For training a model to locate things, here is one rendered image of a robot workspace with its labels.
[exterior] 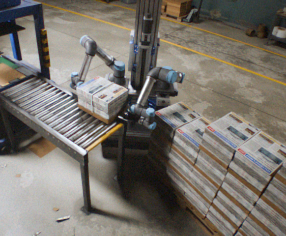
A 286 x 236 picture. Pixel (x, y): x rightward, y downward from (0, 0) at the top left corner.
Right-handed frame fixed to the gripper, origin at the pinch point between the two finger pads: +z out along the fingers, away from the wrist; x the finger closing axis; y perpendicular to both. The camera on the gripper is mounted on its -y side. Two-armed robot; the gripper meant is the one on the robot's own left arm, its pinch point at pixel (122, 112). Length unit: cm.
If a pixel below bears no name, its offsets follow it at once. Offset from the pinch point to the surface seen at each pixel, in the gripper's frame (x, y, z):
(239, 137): -4, 27, -104
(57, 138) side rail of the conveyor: 63, 0, 18
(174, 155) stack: -5, -23, -58
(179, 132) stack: -7, 3, -56
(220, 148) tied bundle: 5, 18, -95
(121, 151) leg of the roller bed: 13.8, -34.1, -10.7
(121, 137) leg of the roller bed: 13.7, -17.0, -9.8
